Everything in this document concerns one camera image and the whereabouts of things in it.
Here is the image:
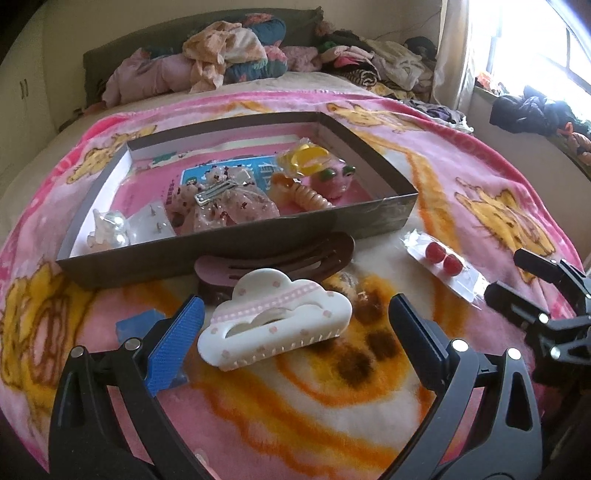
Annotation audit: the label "pink pig hair accessory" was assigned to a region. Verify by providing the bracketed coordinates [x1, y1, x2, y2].
[307, 157, 358, 201]

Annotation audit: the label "blue printed card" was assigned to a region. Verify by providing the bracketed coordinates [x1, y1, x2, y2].
[180, 159, 278, 195]

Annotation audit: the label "dark cardboard box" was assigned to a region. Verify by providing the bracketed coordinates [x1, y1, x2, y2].
[55, 111, 420, 291]

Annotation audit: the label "pink printed blanket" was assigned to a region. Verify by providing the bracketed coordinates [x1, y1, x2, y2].
[0, 90, 591, 480]

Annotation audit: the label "white cloud hair claw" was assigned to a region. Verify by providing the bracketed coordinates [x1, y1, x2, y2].
[197, 268, 354, 372]

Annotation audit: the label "beige floral cloth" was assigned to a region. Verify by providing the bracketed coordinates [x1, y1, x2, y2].
[182, 21, 269, 93]

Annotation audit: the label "red earrings packet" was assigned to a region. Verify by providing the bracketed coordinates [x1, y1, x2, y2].
[401, 228, 490, 305]

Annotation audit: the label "pile of clothes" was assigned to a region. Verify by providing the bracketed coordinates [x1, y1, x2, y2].
[314, 30, 439, 100]
[83, 7, 324, 109]

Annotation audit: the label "window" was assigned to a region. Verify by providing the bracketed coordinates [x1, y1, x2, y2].
[475, 0, 591, 93]

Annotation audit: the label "cream wardrobe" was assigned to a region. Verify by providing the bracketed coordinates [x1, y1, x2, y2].
[0, 9, 88, 134]

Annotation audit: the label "pink pillow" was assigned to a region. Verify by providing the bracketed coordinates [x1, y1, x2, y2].
[281, 46, 324, 72]

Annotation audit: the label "pink quilt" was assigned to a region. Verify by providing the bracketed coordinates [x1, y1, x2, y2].
[102, 48, 222, 107]

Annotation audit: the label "yellow rings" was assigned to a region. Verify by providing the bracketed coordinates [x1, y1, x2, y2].
[276, 142, 329, 178]

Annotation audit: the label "cream curtain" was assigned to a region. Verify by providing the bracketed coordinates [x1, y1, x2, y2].
[431, 0, 490, 112]

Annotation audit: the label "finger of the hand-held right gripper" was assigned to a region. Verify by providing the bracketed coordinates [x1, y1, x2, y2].
[513, 248, 591, 319]
[484, 281, 591, 384]

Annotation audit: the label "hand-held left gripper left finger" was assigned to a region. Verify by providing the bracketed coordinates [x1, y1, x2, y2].
[48, 295, 206, 480]

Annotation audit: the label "ear stud card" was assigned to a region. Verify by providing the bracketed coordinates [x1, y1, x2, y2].
[127, 203, 178, 243]

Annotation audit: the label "lace bow hair clip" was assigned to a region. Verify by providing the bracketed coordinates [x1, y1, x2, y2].
[165, 166, 280, 236]

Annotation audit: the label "beige spiral hair tie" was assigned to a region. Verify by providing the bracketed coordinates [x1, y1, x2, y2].
[270, 173, 335, 213]

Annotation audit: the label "pearl white hair accessory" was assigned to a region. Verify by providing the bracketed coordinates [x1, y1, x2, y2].
[88, 209, 132, 250]

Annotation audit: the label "dark blue floral quilt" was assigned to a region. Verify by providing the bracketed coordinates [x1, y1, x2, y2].
[222, 14, 289, 84]

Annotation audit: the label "orange cloth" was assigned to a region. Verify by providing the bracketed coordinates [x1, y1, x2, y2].
[475, 71, 504, 93]

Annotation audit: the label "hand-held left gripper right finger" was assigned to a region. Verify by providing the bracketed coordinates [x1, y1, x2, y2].
[388, 294, 543, 480]

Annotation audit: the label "dark jacket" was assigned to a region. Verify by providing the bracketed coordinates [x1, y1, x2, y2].
[489, 85, 575, 137]

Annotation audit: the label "brown hair claw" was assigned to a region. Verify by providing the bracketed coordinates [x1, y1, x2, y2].
[194, 232, 355, 308]

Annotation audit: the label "beige brown hair tie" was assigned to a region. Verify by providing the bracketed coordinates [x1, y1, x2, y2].
[330, 271, 370, 301]

